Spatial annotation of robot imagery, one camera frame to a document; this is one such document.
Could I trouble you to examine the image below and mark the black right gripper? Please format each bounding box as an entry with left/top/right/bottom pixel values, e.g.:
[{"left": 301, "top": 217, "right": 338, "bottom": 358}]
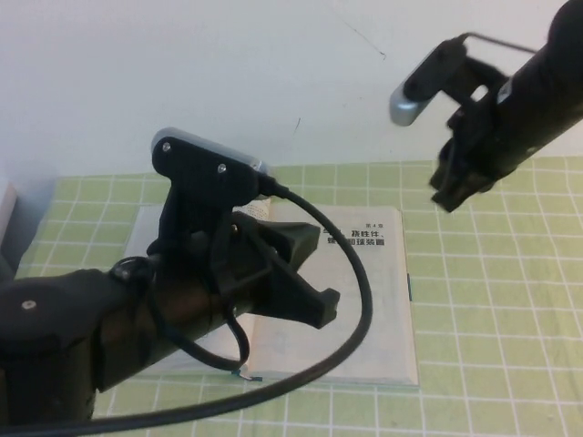
[{"left": 429, "top": 85, "right": 517, "bottom": 215}]

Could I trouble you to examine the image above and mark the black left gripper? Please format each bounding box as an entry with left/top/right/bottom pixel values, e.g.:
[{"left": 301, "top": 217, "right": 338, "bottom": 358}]
[{"left": 199, "top": 211, "right": 343, "bottom": 330}]

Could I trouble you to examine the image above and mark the technical book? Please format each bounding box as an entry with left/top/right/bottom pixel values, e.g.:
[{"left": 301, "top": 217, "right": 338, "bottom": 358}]
[{"left": 122, "top": 199, "right": 421, "bottom": 389}]

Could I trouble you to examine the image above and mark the green checked tablecloth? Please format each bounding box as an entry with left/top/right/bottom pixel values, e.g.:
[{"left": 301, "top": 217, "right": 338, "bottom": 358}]
[{"left": 0, "top": 154, "right": 583, "bottom": 437}]

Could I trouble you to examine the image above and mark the thick black camera cable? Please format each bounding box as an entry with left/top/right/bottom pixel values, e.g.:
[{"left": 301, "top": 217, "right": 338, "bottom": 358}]
[{"left": 0, "top": 175, "right": 372, "bottom": 437}]

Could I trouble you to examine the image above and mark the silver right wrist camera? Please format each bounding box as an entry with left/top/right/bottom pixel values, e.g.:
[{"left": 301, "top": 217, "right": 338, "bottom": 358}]
[{"left": 389, "top": 38, "right": 466, "bottom": 127}]

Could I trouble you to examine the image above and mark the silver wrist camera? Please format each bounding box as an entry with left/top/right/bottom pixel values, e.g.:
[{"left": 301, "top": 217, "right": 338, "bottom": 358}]
[
  {"left": 389, "top": 38, "right": 466, "bottom": 127},
  {"left": 149, "top": 126, "right": 275, "bottom": 178}
]

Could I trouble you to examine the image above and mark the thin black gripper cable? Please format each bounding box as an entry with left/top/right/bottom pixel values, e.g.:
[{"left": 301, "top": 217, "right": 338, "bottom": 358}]
[{"left": 149, "top": 259, "right": 252, "bottom": 373}]

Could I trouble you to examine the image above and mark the black right camera bracket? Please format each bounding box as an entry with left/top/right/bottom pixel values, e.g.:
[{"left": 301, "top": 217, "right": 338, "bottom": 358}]
[{"left": 444, "top": 43, "right": 509, "bottom": 108}]

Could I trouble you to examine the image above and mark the black camera bracket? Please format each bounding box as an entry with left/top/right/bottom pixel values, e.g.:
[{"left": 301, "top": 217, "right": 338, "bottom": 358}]
[
  {"left": 444, "top": 43, "right": 509, "bottom": 108},
  {"left": 148, "top": 136, "right": 264, "bottom": 274}
]

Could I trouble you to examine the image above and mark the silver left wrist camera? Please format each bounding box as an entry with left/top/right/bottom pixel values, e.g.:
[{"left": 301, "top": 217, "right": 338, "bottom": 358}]
[{"left": 149, "top": 126, "right": 275, "bottom": 178}]

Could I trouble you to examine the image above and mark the black left camera bracket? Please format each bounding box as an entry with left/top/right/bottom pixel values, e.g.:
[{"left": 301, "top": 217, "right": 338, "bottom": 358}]
[{"left": 148, "top": 136, "right": 264, "bottom": 274}]

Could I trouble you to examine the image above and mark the thin right arm cable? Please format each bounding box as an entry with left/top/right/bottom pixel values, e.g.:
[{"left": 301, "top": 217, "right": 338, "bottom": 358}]
[{"left": 457, "top": 30, "right": 539, "bottom": 56}]

